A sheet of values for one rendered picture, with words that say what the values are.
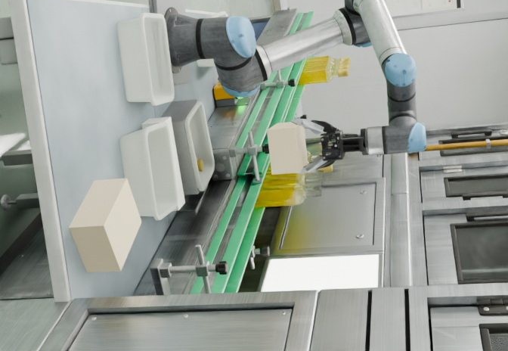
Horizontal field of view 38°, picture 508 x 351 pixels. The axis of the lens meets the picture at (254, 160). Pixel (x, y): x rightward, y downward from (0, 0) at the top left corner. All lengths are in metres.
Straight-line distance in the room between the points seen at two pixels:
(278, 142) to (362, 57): 6.40
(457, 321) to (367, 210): 1.09
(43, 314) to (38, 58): 0.49
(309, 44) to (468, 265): 0.78
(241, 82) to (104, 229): 0.84
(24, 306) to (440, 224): 1.30
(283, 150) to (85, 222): 0.65
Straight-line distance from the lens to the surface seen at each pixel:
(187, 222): 2.04
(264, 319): 1.33
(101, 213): 1.51
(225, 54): 2.09
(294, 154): 1.94
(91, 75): 1.66
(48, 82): 1.48
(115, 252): 1.52
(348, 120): 8.56
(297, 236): 2.25
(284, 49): 2.20
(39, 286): 2.38
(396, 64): 1.89
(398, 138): 1.93
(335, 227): 2.27
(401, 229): 2.23
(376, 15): 2.06
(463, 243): 2.23
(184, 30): 2.10
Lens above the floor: 1.44
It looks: 13 degrees down
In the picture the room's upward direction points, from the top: 86 degrees clockwise
